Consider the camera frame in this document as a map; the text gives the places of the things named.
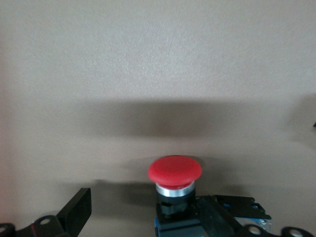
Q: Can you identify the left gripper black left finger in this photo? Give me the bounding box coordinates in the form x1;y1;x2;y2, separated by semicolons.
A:
17;187;92;237

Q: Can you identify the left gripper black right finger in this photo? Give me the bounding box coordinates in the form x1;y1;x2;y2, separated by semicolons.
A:
199;195;270;237

